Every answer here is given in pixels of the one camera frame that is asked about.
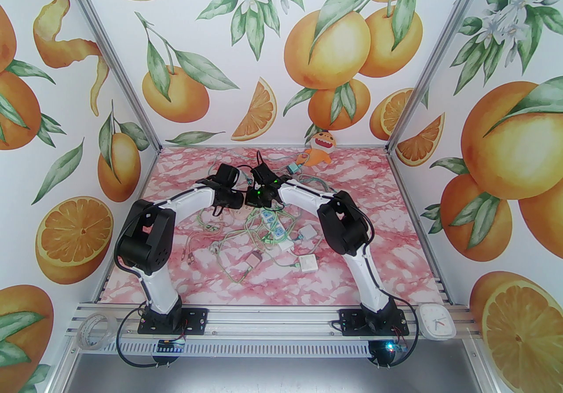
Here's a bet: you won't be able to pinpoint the aluminium mounting rail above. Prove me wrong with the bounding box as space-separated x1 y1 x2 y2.
66 301 478 341

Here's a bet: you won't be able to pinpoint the white square clock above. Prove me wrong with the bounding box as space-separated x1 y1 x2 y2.
416 302 457 341

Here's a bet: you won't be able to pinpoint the light green braided cable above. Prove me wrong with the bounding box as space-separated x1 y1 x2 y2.
196 207 267 284

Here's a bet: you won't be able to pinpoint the cable with red-tipped connectors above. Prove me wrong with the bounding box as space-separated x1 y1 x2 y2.
180 237 220 264

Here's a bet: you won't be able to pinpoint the black base power cable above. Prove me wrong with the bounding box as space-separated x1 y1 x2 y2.
113 310 185 369
374 325 419 369

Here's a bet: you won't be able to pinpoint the clear tape roll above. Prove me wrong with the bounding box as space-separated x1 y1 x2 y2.
79 313 114 350

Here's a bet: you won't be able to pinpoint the aluminium frame post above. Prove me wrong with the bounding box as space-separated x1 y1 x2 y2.
385 0 502 154
55 0 161 154

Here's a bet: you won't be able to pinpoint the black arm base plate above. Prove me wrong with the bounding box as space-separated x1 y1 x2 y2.
138 307 208 335
339 309 409 336

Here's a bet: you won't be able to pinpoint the white power strip blue sockets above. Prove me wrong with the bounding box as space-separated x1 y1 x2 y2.
259 209 294 251

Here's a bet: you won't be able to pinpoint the orange plush toy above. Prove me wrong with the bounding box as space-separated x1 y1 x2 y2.
296 130 338 167

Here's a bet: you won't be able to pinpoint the black controller with LED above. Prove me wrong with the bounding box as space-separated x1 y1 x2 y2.
369 341 407 368

